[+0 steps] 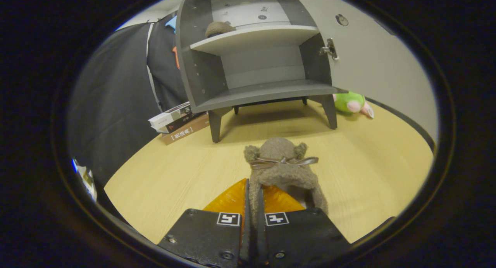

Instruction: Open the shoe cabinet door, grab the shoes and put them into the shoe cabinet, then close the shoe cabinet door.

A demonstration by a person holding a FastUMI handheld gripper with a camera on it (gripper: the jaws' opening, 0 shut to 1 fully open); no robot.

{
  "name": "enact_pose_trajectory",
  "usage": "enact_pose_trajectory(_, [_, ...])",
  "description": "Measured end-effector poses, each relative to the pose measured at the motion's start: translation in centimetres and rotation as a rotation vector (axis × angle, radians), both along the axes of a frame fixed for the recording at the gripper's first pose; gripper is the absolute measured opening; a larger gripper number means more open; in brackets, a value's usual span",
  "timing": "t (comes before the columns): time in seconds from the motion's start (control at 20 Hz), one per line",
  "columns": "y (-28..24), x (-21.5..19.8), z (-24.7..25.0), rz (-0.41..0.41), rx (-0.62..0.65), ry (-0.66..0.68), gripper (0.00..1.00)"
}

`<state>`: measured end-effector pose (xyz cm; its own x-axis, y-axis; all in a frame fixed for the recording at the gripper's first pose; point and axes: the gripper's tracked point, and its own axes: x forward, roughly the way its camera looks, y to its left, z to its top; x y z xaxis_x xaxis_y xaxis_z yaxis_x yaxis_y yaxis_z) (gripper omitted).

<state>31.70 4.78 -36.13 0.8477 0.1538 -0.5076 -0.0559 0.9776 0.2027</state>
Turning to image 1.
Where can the brown fuzzy shoe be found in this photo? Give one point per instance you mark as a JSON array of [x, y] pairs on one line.
[[219, 28], [281, 173]]

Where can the green and pink plush toy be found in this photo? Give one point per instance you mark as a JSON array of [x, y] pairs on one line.
[[347, 102]]

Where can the black backdrop cloth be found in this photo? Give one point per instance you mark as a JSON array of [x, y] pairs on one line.
[[116, 105]]

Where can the grey shoe cabinet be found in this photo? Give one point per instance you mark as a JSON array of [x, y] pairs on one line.
[[263, 91]]

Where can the brown book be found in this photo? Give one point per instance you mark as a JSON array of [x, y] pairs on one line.
[[186, 131]]

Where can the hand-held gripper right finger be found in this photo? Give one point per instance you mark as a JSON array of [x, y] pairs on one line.
[[260, 229]]

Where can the dark book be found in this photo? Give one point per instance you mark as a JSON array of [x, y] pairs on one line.
[[182, 123]]

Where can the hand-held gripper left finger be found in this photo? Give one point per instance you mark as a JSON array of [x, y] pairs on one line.
[[246, 229]]

